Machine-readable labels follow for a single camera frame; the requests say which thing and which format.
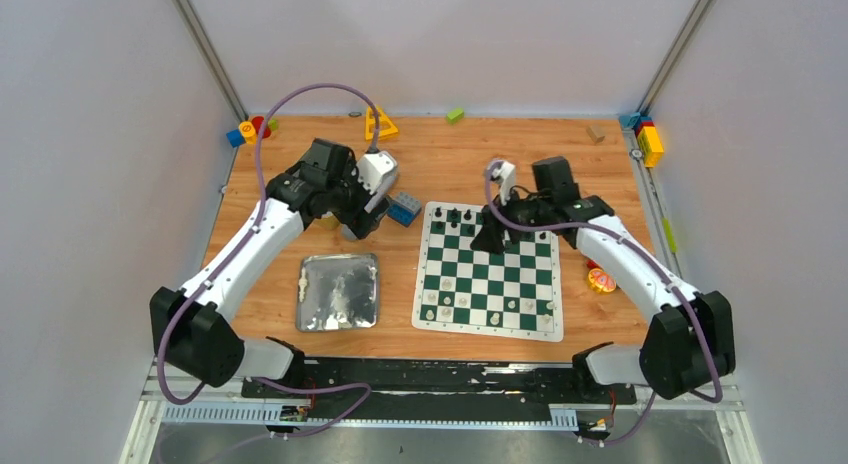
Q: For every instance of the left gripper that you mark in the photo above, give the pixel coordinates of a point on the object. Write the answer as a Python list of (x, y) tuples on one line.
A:
[(361, 218)]

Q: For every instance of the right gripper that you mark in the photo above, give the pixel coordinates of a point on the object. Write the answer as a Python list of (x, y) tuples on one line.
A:
[(489, 238)]

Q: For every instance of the green white chess board mat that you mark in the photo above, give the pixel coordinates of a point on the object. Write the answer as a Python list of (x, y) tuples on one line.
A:
[(515, 294)]

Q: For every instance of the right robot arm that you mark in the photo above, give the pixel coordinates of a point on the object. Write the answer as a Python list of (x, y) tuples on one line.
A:
[(689, 344)]

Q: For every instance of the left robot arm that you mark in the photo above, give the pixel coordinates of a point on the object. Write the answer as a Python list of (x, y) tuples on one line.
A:
[(191, 326)]

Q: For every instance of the grey and blue brick stack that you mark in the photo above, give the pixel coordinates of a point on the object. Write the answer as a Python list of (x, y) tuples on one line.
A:
[(404, 208)]

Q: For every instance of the yellow triangle toy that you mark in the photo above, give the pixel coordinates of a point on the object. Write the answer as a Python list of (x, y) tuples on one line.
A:
[(387, 128)]

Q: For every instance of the silver tin lid tray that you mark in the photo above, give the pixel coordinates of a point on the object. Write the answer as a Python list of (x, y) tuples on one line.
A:
[(337, 292)]

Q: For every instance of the green block at back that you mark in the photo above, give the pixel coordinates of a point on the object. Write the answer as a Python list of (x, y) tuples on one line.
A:
[(455, 115)]

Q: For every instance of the coloured blocks cluster left corner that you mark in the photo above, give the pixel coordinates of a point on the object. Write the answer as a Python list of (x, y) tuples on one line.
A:
[(248, 132)]

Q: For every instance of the brown wooden block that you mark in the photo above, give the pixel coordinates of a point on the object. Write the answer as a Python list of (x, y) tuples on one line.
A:
[(596, 134)]

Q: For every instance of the coloured brick stack right corner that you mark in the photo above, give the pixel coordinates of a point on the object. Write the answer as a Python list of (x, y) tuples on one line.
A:
[(647, 136)]

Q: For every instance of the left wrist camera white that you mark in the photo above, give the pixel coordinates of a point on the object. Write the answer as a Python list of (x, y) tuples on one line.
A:
[(377, 172)]

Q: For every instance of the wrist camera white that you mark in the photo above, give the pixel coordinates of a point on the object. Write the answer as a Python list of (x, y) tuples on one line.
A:
[(377, 172), (501, 173)]

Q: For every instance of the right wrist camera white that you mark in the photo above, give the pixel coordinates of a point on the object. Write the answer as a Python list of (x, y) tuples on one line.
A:
[(501, 173)]

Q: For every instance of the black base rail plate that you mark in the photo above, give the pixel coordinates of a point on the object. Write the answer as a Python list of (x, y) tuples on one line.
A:
[(459, 391)]

